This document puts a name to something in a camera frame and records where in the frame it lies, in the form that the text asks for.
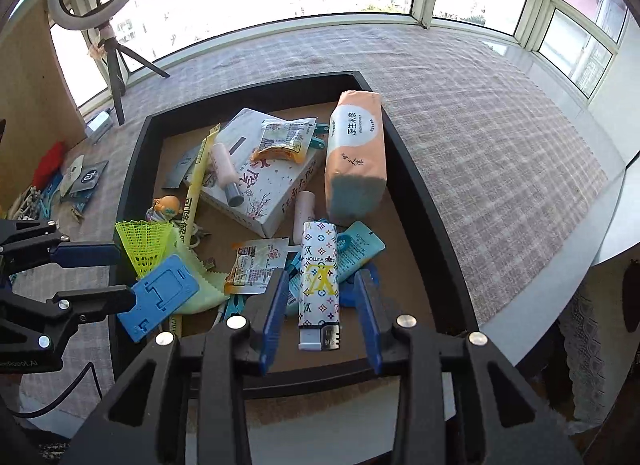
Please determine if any grey foil packet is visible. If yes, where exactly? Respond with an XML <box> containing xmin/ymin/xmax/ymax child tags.
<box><xmin>67</xmin><ymin>161</ymin><xmax>110</xmax><ymax>196</ymax></box>

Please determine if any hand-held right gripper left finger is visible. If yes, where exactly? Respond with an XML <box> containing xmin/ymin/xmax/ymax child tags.
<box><xmin>60</xmin><ymin>267</ymin><xmax>291</xmax><ymax>465</ymax></box>

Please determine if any small doll figure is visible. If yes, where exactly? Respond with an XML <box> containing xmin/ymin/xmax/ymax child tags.
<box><xmin>147</xmin><ymin>195</ymin><xmax>183</xmax><ymax>223</ymax></box>

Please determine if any green cloth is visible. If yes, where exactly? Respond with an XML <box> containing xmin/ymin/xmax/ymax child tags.
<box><xmin>170</xmin><ymin>230</ymin><xmax>231</xmax><ymax>316</ymax></box>

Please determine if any yellow plastic shuttlecock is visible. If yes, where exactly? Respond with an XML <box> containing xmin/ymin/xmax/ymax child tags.
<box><xmin>114</xmin><ymin>219</ymin><xmax>176</xmax><ymax>280</ymax></box>

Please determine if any grey pouch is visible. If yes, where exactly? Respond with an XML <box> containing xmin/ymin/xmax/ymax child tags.
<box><xmin>165</xmin><ymin>147</ymin><xmax>201</xmax><ymax>190</ymax></box>

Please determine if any printed white lighter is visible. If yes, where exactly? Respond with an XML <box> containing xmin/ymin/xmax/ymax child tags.
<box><xmin>297</xmin><ymin>220</ymin><xmax>343</xmax><ymax>352</ymax></box>

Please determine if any orange snack packet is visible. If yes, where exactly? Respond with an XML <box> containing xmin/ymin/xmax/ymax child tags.
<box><xmin>250</xmin><ymin>117</ymin><xmax>318</xmax><ymax>164</ymax></box>

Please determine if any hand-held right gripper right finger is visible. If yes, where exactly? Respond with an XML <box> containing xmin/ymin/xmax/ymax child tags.
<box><xmin>355</xmin><ymin>266</ymin><xmax>583</xmax><ymax>465</ymax></box>

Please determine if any wooden board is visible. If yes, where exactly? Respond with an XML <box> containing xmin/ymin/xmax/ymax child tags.
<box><xmin>0</xmin><ymin>0</ymin><xmax>86</xmax><ymax>226</ymax></box>

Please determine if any yellow long packet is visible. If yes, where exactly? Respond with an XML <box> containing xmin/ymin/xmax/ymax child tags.
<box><xmin>170</xmin><ymin>124</ymin><xmax>222</xmax><ymax>246</ymax></box>

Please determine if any blue phone stand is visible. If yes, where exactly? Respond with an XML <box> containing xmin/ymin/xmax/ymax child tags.
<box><xmin>117</xmin><ymin>254</ymin><xmax>201</xmax><ymax>343</ymax></box>

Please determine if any red cloth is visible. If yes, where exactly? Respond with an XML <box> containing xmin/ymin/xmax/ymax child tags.
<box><xmin>32</xmin><ymin>141</ymin><xmax>68</xmax><ymax>186</ymax></box>

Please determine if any pink lip balm tube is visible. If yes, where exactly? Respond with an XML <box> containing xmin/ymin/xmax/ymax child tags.
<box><xmin>294</xmin><ymin>191</ymin><xmax>316</xmax><ymax>246</ymax></box>

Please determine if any red white snack packet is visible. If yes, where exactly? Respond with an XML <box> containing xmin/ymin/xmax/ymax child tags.
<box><xmin>223</xmin><ymin>237</ymin><xmax>291</xmax><ymax>296</ymax></box>

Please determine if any teal sachet packet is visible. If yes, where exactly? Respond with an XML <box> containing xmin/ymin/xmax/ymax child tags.
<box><xmin>336</xmin><ymin>221</ymin><xmax>387</xmax><ymax>291</ymax></box>

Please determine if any white paper packet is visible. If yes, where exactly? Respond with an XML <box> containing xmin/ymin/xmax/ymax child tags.
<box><xmin>59</xmin><ymin>154</ymin><xmax>86</xmax><ymax>196</ymax></box>

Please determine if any black tray container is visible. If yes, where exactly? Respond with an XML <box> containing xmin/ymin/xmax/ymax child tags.
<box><xmin>107</xmin><ymin>71</ymin><xmax>483</xmax><ymax>396</ymax></box>

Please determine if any plaid tablecloth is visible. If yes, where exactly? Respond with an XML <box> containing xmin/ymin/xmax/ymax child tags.
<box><xmin>10</xmin><ymin>25</ymin><xmax>626</xmax><ymax>426</ymax></box>

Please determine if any orange tissue pack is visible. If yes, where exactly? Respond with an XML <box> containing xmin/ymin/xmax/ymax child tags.
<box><xmin>324</xmin><ymin>90</ymin><xmax>388</xmax><ymax>226</ymax></box>

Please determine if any ring light on tripod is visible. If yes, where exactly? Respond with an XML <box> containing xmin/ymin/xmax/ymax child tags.
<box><xmin>47</xmin><ymin>0</ymin><xmax>171</xmax><ymax>126</ymax></box>

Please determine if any white lace cloth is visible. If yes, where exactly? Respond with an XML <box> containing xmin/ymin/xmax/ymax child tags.
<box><xmin>557</xmin><ymin>275</ymin><xmax>631</xmax><ymax>436</ymax></box>

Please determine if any white cardboard box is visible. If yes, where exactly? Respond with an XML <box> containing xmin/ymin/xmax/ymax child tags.
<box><xmin>184</xmin><ymin>107</ymin><xmax>328</xmax><ymax>239</ymax></box>

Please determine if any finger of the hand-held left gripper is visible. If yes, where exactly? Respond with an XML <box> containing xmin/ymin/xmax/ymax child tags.
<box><xmin>0</xmin><ymin>284</ymin><xmax>137</xmax><ymax>352</ymax></box>
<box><xmin>0</xmin><ymin>219</ymin><xmax>122</xmax><ymax>277</ymax></box>

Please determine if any white device box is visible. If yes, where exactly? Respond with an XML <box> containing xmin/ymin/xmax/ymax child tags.
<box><xmin>84</xmin><ymin>110</ymin><xmax>113</xmax><ymax>138</ymax></box>

